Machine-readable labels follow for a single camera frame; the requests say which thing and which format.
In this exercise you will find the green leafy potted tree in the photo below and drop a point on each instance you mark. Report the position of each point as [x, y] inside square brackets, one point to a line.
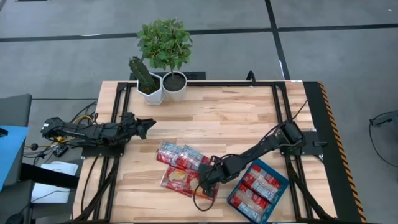
[164, 43]

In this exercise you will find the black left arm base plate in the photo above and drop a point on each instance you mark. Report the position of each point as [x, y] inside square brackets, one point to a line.
[102, 151]

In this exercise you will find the black bar behind pots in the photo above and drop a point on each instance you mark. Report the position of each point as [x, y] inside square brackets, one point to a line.
[196, 75]

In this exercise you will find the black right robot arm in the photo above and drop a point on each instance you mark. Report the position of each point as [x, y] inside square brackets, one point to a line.
[264, 144]

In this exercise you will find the green column cactus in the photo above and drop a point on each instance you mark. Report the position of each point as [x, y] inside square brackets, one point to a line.
[141, 73]

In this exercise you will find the white paper sheets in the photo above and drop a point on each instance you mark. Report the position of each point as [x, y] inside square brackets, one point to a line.
[59, 189]

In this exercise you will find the red popcorn bag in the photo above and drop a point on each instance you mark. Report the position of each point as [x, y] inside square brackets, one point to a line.
[258, 188]
[248, 207]
[267, 175]
[191, 158]
[180, 182]
[168, 152]

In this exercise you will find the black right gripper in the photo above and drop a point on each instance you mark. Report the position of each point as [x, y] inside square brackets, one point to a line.
[216, 171]

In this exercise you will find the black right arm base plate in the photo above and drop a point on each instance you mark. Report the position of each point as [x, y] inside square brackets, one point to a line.
[311, 143]

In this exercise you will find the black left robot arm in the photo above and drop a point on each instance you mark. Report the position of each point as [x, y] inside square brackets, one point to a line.
[84, 130]

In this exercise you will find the white hexagonal plant pot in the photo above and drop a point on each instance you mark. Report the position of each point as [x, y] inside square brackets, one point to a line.
[152, 93]

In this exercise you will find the black aluminium table frame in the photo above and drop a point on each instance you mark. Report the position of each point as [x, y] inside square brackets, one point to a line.
[202, 83]

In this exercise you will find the white round plant pot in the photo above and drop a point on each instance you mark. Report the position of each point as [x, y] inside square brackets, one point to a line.
[174, 87]

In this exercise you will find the blue panel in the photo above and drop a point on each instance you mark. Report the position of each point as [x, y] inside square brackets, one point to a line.
[11, 149]

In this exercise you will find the blue plastic basket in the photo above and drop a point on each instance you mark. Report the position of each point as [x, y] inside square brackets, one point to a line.
[277, 199]

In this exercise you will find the yellow black hazard tape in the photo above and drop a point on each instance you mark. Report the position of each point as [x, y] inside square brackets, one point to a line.
[340, 149]

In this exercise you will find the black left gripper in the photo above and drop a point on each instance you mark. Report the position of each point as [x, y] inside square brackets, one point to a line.
[129, 126]

